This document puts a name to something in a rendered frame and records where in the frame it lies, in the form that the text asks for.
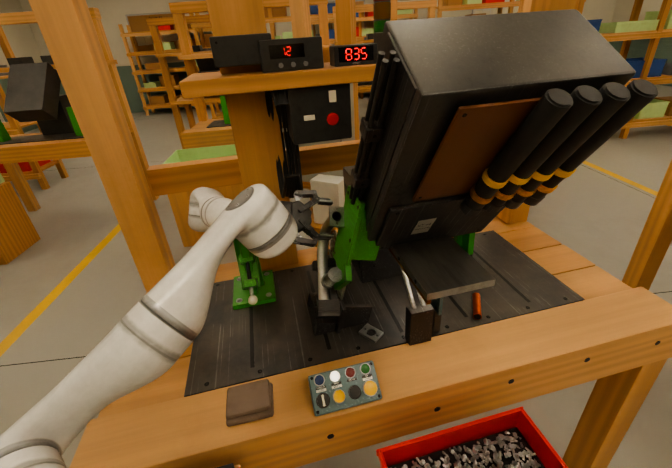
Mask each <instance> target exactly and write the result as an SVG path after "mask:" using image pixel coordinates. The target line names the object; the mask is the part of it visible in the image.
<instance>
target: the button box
mask: <svg viewBox="0 0 672 468"><path fill-rule="evenodd" d="M363 364H368V365H369V367H370V371H369V372H368V373H366V374H365V373H363V372H362V371H361V366H362V365H363ZM347 368H353V369H354V371H355V374H354V376H353V377H348V376H347V375H346V370H347ZM334 371H336V372H338V373H339V379H338V380H337V381H332V380H331V378H330V375H331V373H332V372H334ZM318 375H321V376H323V378H324V382H323V384H322V385H317V384H316V383H315V377H316V376H318ZM367 381H373V382H375V383H376V385H377V392H376V393H375V394H374V395H372V396H369V395H367V394H366V393H365V391H364V384H365V383H366V382H367ZM308 382H309V388H310V393H311V398H312V404H313V409H314V414H315V416H320V415H324V414H328V413H331V412H335V411H339V410H343V409H346V408H350V407H354V406H357V405H361V404H365V403H369V402H372V401H376V400H380V399H382V394H381V390H380V386H379V382H378V378H377V374H376V371H375V367H374V363H373V361H372V360H370V361H366V362H362V363H358V364H354V365H350V366H346V367H342V368H338V369H334V370H330V371H326V372H322V373H318V374H314V375H310V376H308ZM352 386H357V387H359V389H360V391H361V394H360V396H359V397H358V398H352V397H351V396H350V394H349V390H350V388H351V387H352ZM337 390H342V391H343V392H344V394H345V399H344V401H343V402H341V403H338V402H336V401H335V400H334V393H335V391H337ZM320 394H326V395H328V397H329V404H328V405H327V406H326V407H320V406H319V405H318V403H317V398H318V396H319V395H320Z"/></svg>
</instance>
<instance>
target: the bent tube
mask: <svg viewBox="0 0 672 468"><path fill-rule="evenodd" d="M335 209H337V210H335ZM337 224H338V225H337ZM334 227H341V228H344V207H338V206H329V217H328V218H327V219H326V220H325V222H324V223H323V225H322V227H321V230H320V233H327V234H330V233H331V231H332V229H333V228H334ZM328 242H329V240H328V241H327V240H318V247H317V268H318V299H319V300H329V289H327V288H324V287H323V286H322V284H321V278H322V277H323V276H324V275H325V274H327V273H328Z"/></svg>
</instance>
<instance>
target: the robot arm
mask: <svg viewBox="0 0 672 468"><path fill-rule="evenodd" d="M293 197H294V199H295V202H290V201H279V200H278V198H277V197H276V196H275V195H274V194H273V192H272V191H271V190H270V189H269V188H268V187H267V186H265V185H264V184H254V185H251V186H250V187H248V188H246V189H245V190H243V191H241V192H240V193H239V195H237V196H236V197H235V198H234V199H233V200H232V199H229V198H225V197H224V196H223V195H222V194H221V193H220V192H218V191H217V190H215V189H212V188H208V187H200V188H197V189H195V190H193V192H192V193H191V195H190V201H189V215H188V225H189V226H190V228H192V229H193V230H195V231H197V232H205V233H204V234H203V235H202V236H201V238H200V239H199V240H198V241H197V242H196V243H195V245H194V246H193V247H192V248H191V249H190V250H189V251H188V252H187V254H186V255H185V256H184V257H183V258H182V259H181V260H180V261H179V262H178V263H177V264H176V265H175V266H174V267H173V268H172V269H171V270H170V271H169V272H168V273H167V274H166V275H165V276H164V277H163V278H162V279H161V280H160V281H159V282H158V283H157V284H156V285H155V286H154V287H153V288H152V289H151V290H150V291H149V292H148V293H147V294H146V295H145V296H144V297H143V298H141V301H139V302H138V303H137V304H136V305H135V306H134V307H133V308H132V309H131V310H130V311H129V312H128V313H127V314H126V315H125V316H124V317H123V318H122V319H121V320H120V321H119V322H118V323H117V324H116V326H115V327H114V328H113V329H112V330H111V331H110V332H109V333H108V334H107V335H106V337H105V338H104V339H103V340H102V341H101V342H100V343H99V344H98V345H97V346H96V347H95V348H94V349H93V350H92V351H91V352H90V353H89V354H88V355H87V356H86V357H85V358H84V359H83V360H82V361H81V362H80V363H79V364H78V365H77V366H76V367H75V368H74V369H73V370H72V371H71V372H70V373H69V374H68V375H67V376H66V377H65V378H64V379H63V380H62V381H61V382H60V383H59V384H58V385H57V386H56V387H55V388H54V389H52V390H51V391H50V392H49V393H48V394H47V395H46V396H45V397H44V398H43V399H41V400H40V401H39V402H38V403H37V404H36V405H35V406H34V407H32V408H31V409H30V410H29V411H28V412H27V413H26V414H24V415H23V416H22V417H21V418H20V419H19V420H18V421H16V422H15V423H14V424H13V425H12V426H11V427H10V428H8V429H7V430H6V431H5V432H4V433H3V434H2V435H0V468H67V467H66V465H65V463H64V461H63V458H62V454H63V453H64V451H65V450H66V448H67V447H68V446H69V444H70V443H71V442H72V441H73V439H74V438H75V437H76V436H77V435H78V433H79V432H80V431H81V430H82V429H83V428H84V427H85V426H86V425H87V424H88V422H89V421H90V420H91V419H92V418H93V417H94V416H95V415H97V414H98V413H99V412H100V411H101V410H102V409H104V408H105V407H106V406H108V405H109V404H111V403H112V402H114V401H116V400H117V399H119V398H121V397H123V396H125V395H127V394H129V393H131V392H133V391H135V390H137V389H139V388H141V387H143V386H145V385H147V384H148V383H150V382H152V381H154V380H155V379H157V378H159V377H160V376H161V375H163V374H164V373H165V372H167V371H168V370H169V369H170V368H171V367H172V366H173V365H174V363H175V362H176V361H177V360H178V359H179V358H180V356H181V355H182V354H183V353H184V352H185V350H186V349H187V348H188V347H189V346H190V344H191V343H192V342H193V340H195V338H196V337H197V336H198V335H199V333H200V332H201V330H202V328H203V326H204V324H205V321H206V318H207V315H208V310H209V306H210V301H211V296H212V291H213V286H214V281H215V277H216V273H217V270H218V267H219V264H220V262H221V260H222V258H223V256H224V254H225V253H226V251H227V249H228V248H229V246H230V245H231V243H232V242H233V241H234V239H237V240H238V241H239V242H240V243H241V244H242V245H243V246H244V247H246V248H247V249H248V250H249V251H250V252H251V253H252V254H254V255H255V256H257V257H259V258H263V259H269V258H274V257H276V256H278V255H280V254H282V253H283V252H284V251H286V250H287V249H288V248H289V247H290V246H291V245H292V243H294V244H299V245H304V246H310V247H314V246H315V245H316V244H317V242H318V240H327V241H328V240H330V239H331V238H333V237H334V234H327V233H320V234H318V233H317V232H316V231H315V230H314V228H313V227H312V226H311V225H310V224H311V222H312V219H311V214H312V211H311V210H310V208H311V207H312V206H314V205H315V204H316V203H318V205H328V206H331V205H332V204H333V201H332V200H331V199H329V198H320V197H318V195H317V191H316V190H296V191H295V192H294V194H293ZM302 198H312V200H310V201H309V202H307V203H306V204H305V205H304V204H303V203H302V202H301V201H299V200H301V199H302ZM301 231H303V232H305V233H306V234H307V235H309V236H310V237H311V238H312V239H313V240H312V239H307V238H302V236H301V235H299V233H300V232H301Z"/></svg>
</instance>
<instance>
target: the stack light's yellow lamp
mask: <svg viewBox="0 0 672 468"><path fill-rule="evenodd" d="M373 17H374V21H379V20H391V19H390V18H391V3H390V2H377V3H374V4H373Z"/></svg>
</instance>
